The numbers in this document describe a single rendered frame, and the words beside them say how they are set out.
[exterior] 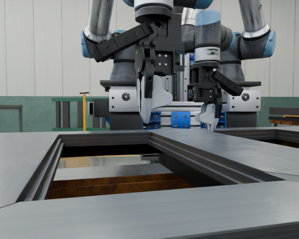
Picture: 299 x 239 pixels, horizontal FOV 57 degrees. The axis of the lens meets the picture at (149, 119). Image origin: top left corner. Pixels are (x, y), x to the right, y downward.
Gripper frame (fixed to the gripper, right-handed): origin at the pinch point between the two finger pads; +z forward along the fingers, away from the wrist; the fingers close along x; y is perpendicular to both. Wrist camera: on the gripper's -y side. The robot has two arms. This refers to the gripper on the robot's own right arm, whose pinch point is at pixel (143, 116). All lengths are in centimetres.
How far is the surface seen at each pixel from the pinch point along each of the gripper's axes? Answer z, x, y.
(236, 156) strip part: 5.7, -14.2, 11.6
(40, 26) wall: -294, 1040, -141
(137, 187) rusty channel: 19.3, 18.0, 2.8
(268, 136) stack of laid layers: 8, 27, 49
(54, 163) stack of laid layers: 8.0, -1.8, -16.3
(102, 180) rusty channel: 18.8, 25.4, -5.7
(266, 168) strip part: 5.7, -22.5, 10.7
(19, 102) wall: -15, 1054, -218
